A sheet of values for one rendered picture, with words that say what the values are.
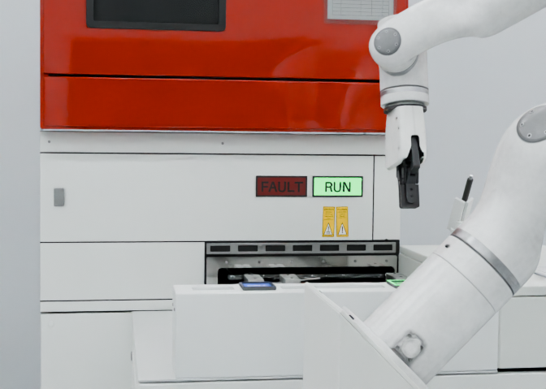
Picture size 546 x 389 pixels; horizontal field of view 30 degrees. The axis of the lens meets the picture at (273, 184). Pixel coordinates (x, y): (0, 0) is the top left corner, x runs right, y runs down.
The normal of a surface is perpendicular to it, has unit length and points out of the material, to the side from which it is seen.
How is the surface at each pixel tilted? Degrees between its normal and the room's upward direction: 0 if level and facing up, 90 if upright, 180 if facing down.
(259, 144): 90
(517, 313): 90
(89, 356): 90
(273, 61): 90
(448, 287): 67
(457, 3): 60
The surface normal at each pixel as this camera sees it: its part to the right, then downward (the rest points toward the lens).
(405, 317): -0.37, -0.47
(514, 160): -0.86, -0.05
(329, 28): 0.15, 0.05
